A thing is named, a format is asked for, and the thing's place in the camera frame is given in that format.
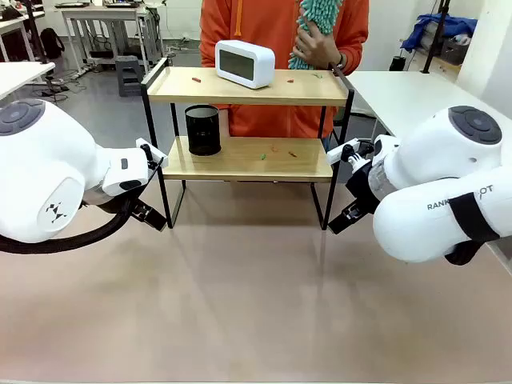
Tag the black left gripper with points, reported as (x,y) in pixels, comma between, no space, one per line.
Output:
(116,202)

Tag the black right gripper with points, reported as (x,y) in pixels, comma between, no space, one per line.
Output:
(362,188)

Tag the white digital alarm clock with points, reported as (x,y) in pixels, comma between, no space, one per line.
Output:
(244,64)

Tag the teal chenille duster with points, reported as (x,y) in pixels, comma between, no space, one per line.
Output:
(318,16)

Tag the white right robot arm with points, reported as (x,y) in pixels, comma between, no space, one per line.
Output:
(436,160)

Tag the orange sleeved left forearm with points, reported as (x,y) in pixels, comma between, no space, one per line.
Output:
(354,44)

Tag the orange sleeved right forearm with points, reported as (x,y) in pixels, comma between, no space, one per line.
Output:
(207,48)

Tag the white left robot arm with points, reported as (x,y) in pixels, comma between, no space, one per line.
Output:
(40,168)

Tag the person's left hand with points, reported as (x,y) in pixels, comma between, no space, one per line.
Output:
(318,50)

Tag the black mesh pen cup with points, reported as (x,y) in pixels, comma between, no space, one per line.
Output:
(202,130)

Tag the large white table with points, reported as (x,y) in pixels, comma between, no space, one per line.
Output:
(400,96)

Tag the grey step stool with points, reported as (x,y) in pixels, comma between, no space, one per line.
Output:
(128,76)

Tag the dark wristwatch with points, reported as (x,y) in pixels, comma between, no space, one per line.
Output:
(340,63)

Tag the white side table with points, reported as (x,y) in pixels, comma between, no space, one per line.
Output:
(22,76)

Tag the black backpack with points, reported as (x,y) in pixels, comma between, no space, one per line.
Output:
(52,42)

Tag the grey storage crate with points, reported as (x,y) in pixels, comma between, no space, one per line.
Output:
(454,50)

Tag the black tripod pole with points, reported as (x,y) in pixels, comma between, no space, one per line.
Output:
(436,36)

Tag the blue cloth pile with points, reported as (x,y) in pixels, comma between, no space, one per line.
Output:
(436,30)

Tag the white-legged background desk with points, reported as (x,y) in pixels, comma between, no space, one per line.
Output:
(100,10)

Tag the person in orange hoodie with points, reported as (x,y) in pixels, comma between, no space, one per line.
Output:
(260,24)

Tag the black stand pole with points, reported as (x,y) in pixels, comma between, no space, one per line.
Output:
(37,32)

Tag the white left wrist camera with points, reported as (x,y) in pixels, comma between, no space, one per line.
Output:
(154,152)

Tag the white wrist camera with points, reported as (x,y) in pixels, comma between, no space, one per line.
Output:
(154,152)
(340,152)

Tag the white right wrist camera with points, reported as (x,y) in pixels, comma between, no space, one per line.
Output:
(340,152)

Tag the wooden two-tier black-frame shelf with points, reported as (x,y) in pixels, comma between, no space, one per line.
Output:
(248,90)

